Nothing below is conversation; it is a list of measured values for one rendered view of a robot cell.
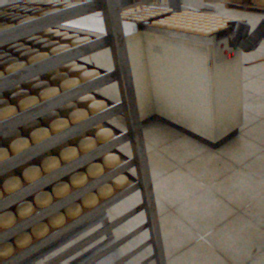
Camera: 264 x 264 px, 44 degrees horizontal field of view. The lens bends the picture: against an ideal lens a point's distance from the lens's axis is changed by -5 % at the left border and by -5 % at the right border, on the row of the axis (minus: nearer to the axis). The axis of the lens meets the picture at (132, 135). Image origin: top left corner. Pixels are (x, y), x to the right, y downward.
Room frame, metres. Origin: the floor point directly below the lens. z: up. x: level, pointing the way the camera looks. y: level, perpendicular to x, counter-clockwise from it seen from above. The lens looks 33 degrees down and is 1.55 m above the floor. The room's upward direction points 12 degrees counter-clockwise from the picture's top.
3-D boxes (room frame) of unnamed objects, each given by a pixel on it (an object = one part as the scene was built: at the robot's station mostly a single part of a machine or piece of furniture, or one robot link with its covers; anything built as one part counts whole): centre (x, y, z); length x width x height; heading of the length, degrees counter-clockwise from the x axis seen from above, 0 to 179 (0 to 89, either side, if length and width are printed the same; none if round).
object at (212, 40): (2.80, -0.12, 0.87); 2.01 x 0.03 x 0.07; 30
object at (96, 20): (3.09, 0.12, 0.88); 1.28 x 0.01 x 0.07; 30
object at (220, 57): (2.03, -0.73, 0.77); 0.24 x 0.04 x 0.14; 120
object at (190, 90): (2.34, -0.55, 0.45); 0.70 x 0.34 x 0.90; 30
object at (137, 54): (3.19, -0.06, 0.42); 1.28 x 0.72 x 0.84; 30
